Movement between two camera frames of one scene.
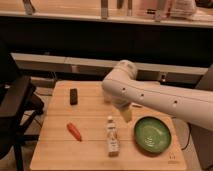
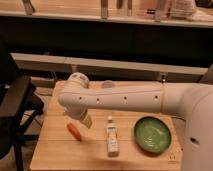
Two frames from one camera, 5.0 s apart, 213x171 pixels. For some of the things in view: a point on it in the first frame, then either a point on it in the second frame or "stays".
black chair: [19, 102] stays
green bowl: [152, 135] stays
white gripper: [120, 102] → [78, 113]
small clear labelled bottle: [112, 140] stays
